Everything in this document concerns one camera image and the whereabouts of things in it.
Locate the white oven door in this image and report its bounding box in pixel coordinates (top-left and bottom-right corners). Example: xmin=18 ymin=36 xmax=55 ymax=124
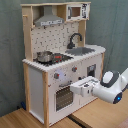
xmin=49 ymin=79 xmax=79 ymax=119

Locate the wooden toy kitchen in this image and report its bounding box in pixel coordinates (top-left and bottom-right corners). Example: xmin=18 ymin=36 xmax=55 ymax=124
xmin=22 ymin=2 xmax=105 ymax=127

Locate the red left oven knob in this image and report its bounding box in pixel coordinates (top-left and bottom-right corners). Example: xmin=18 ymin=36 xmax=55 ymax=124
xmin=54 ymin=73 xmax=59 ymax=79

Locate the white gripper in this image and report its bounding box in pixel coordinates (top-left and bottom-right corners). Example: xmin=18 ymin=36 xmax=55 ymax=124
xmin=70 ymin=76 xmax=99 ymax=97

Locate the grey range hood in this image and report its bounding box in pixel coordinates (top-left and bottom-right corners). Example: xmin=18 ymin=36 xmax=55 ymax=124
xmin=34 ymin=5 xmax=64 ymax=27

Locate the grey dishwasher panel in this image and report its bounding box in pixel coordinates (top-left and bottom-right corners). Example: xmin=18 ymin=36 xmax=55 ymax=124
xmin=87 ymin=65 xmax=96 ymax=77

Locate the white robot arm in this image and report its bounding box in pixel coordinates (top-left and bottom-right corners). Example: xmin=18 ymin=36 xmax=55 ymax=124
xmin=70 ymin=68 xmax=128 ymax=104

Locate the black toy stovetop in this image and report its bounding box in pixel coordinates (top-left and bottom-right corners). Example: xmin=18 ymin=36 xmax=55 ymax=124
xmin=35 ymin=53 xmax=71 ymax=66

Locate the silver toy pot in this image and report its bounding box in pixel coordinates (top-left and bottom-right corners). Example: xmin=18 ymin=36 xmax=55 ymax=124
xmin=37 ymin=51 xmax=53 ymax=62

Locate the black toy faucet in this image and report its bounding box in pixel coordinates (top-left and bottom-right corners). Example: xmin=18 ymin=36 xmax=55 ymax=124
xmin=66 ymin=32 xmax=83 ymax=50

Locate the grey toy sink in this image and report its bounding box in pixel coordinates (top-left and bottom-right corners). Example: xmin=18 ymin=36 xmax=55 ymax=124
xmin=66 ymin=47 xmax=94 ymax=56

